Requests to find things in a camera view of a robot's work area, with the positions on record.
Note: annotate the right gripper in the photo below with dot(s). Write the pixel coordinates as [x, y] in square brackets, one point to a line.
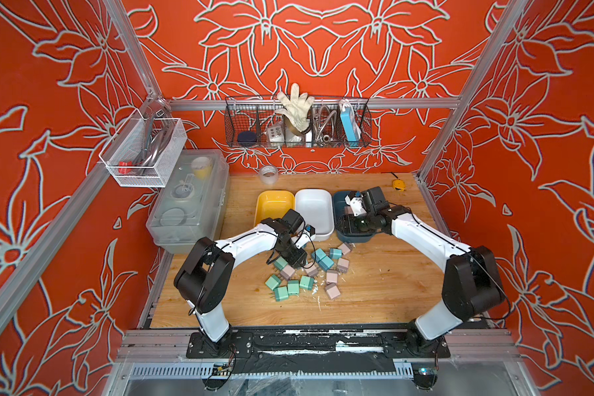
[347, 223]

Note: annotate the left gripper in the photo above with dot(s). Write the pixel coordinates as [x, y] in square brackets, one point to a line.
[296, 261]

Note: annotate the blue plug top pile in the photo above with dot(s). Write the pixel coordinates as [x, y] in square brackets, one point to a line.
[335, 253]

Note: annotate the blue plug pile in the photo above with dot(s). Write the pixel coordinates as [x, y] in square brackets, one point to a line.
[326, 263]
[318, 255]
[335, 253]

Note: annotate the green plug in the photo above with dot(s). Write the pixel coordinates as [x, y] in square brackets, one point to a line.
[306, 283]
[281, 293]
[293, 287]
[273, 282]
[280, 263]

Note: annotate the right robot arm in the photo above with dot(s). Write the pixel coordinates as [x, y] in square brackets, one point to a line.
[471, 281]

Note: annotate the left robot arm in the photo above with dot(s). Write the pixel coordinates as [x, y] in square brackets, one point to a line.
[204, 276]

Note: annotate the yellow storage bin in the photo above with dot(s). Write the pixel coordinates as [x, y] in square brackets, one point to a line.
[273, 204]

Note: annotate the white storage bin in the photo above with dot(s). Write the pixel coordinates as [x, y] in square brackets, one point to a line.
[316, 207]

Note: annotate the dark teal storage bin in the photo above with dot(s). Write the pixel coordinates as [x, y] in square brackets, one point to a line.
[345, 224]

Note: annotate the clear plastic lidded box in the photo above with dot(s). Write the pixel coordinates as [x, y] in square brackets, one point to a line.
[189, 209]

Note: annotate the light blue box in basket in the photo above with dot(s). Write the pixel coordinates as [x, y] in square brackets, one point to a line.
[351, 129]

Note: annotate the yellow cup in clear box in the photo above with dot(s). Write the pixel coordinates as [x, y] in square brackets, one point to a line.
[202, 167]

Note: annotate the yellow tape measure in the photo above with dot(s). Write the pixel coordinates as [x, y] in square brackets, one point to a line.
[399, 185]

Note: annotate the blue plug upper pile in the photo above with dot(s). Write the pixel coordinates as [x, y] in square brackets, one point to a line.
[318, 255]

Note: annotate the pink plug left pile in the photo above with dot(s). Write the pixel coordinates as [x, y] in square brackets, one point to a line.
[287, 272]

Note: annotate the pink plug pile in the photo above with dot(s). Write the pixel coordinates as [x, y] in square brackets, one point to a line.
[287, 272]
[312, 270]

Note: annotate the pink plug centre pile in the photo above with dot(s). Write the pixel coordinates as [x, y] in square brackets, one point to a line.
[312, 270]

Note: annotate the blue plug centre pile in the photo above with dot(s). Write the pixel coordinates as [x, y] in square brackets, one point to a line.
[326, 263]

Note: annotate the clear tape roll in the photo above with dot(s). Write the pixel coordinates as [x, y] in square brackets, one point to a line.
[268, 175]

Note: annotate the pink plug front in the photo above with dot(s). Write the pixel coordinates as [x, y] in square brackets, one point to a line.
[332, 291]

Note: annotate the white power strip in basket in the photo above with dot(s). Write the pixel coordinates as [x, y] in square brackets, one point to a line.
[275, 134]

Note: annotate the cream rubber glove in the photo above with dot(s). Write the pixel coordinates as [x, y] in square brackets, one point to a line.
[295, 107]

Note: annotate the red item in white basket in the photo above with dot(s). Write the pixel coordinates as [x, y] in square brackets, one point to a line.
[124, 167]

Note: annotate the black wire wall basket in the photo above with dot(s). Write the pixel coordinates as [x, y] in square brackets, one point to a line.
[246, 119]

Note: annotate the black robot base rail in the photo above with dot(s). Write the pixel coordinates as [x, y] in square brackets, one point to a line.
[319, 349]

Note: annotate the white wire wall basket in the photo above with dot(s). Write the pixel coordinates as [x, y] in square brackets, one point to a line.
[153, 144]

